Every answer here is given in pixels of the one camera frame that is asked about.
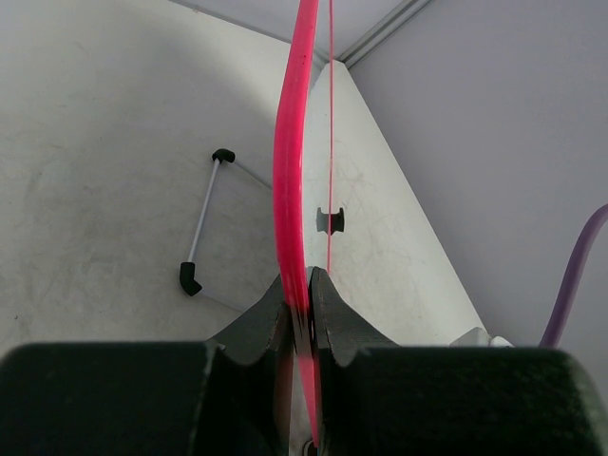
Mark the metal whiteboard stand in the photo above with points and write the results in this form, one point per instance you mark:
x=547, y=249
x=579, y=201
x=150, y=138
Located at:
x=232, y=254

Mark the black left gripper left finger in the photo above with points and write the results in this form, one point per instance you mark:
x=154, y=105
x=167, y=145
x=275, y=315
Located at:
x=227, y=395

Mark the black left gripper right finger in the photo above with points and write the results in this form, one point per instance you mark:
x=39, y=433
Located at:
x=375, y=397

